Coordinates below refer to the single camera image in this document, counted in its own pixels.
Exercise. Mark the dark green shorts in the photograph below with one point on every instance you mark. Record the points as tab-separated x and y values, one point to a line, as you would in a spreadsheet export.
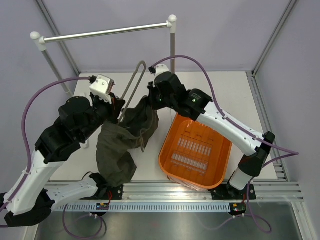
114	162

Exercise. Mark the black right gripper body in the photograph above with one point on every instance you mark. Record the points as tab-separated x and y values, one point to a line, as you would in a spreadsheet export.
157	101

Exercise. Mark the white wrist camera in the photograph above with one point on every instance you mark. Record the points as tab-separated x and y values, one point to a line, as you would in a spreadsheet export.
158	69
101	87

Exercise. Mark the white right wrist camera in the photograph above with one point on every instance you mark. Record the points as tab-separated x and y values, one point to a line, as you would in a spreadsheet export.
158	69

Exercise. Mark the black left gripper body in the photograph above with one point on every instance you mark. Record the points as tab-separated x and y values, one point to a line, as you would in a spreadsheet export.
105	111

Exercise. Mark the white slotted cable duct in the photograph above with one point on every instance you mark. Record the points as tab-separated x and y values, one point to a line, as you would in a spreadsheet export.
146	207

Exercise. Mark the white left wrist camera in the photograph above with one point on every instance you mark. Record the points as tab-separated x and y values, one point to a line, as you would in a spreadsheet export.
101	87

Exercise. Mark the silver clothes rack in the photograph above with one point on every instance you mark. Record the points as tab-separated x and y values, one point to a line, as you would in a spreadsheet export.
41	41

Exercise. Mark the orange plastic tub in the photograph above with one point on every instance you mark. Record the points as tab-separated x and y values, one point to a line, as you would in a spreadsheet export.
194	155

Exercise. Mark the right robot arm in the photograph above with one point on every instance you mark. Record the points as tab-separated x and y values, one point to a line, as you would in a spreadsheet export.
200	107

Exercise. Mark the aluminium mounting rail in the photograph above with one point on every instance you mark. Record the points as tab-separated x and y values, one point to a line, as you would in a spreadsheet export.
165	191

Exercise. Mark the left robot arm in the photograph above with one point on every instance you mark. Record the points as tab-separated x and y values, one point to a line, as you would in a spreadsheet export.
78	119

